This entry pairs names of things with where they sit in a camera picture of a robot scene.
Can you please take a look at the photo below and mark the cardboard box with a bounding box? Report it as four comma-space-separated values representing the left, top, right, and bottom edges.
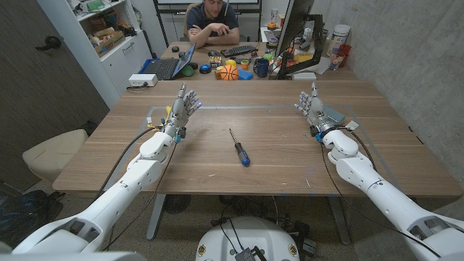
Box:
93, 30, 126, 58

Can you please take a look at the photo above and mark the white shelf cabinet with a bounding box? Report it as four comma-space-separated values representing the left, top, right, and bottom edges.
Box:
36, 0, 153, 109

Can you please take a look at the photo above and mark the dark blue mug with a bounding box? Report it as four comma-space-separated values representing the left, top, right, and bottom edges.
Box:
252, 57, 270, 78

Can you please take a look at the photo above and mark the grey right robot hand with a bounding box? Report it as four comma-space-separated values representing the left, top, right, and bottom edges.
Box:
294, 81, 338, 137

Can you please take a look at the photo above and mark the seated person in dark shirt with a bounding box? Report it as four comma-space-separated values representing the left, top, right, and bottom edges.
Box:
186, 0, 241, 49

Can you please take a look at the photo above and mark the black monitor stand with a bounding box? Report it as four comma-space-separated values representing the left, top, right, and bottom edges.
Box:
275, 14, 324, 80

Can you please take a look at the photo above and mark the white lidded canister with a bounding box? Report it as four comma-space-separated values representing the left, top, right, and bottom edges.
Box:
326, 24, 352, 57

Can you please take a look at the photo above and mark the teal ribbed case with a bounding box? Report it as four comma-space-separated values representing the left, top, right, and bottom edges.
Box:
324, 104, 346, 125

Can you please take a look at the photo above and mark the open blue laptop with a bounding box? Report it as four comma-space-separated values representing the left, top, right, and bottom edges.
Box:
139, 43, 197, 81

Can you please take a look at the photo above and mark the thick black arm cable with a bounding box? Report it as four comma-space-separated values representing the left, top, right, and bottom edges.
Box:
96, 126, 157, 200
335, 125, 378, 172

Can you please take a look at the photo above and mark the white power strip box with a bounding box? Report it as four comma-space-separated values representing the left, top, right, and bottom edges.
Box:
128, 73, 159, 88

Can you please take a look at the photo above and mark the black computer monitor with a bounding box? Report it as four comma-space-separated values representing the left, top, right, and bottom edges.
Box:
274, 0, 315, 58

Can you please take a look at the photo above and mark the black round fan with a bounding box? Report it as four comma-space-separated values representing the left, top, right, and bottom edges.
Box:
163, 194, 192, 215

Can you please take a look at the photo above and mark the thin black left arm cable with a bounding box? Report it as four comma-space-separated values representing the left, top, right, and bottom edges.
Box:
102, 141, 178, 252

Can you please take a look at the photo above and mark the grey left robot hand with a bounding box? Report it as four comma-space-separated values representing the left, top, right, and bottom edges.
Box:
162, 82, 203, 138

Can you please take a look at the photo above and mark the clear drinking glass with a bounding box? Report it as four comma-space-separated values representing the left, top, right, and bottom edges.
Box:
328, 53, 344, 71

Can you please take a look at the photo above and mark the grey table leg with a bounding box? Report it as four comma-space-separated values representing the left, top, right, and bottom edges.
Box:
146, 194, 167, 241
328, 196, 352, 246

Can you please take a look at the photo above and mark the blue black handled screwdriver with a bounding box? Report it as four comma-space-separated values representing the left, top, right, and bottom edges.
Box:
228, 128, 251, 167

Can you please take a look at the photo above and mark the beige chair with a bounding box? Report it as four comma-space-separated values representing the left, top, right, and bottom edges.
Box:
22, 128, 89, 184

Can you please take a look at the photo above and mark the black door handle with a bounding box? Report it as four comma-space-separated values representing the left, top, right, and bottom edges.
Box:
35, 36, 62, 51

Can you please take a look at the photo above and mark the red plastic cup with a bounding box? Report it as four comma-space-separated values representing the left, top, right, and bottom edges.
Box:
337, 43, 352, 67

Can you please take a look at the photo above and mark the white robot torso base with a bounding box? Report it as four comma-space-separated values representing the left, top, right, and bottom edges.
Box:
195, 216, 301, 261

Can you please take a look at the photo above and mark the small orange basketball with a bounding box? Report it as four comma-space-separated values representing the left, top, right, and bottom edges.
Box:
220, 65, 239, 81

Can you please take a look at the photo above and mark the flat white box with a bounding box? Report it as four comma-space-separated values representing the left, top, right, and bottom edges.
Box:
291, 72, 318, 81

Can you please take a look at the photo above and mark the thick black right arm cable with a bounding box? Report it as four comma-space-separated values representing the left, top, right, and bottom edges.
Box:
335, 125, 378, 172

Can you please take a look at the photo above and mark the black computer keyboard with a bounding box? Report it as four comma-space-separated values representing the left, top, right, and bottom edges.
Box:
220, 44, 259, 59

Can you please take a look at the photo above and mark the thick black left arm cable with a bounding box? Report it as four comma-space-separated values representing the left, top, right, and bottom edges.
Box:
96, 126, 157, 200

